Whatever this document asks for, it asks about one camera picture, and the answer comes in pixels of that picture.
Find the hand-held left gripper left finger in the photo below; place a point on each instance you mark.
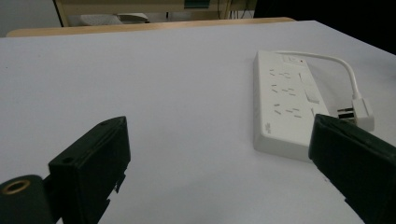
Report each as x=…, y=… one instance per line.
x=90, y=168

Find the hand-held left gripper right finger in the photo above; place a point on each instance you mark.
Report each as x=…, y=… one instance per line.
x=355, y=155

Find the white power plug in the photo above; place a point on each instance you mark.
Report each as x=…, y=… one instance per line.
x=361, y=112

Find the white power strip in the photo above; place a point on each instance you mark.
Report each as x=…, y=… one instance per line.
x=286, y=102

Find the light grey chair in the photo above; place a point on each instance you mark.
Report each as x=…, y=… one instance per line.
x=112, y=18

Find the wooden table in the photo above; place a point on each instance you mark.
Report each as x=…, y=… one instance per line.
x=149, y=26

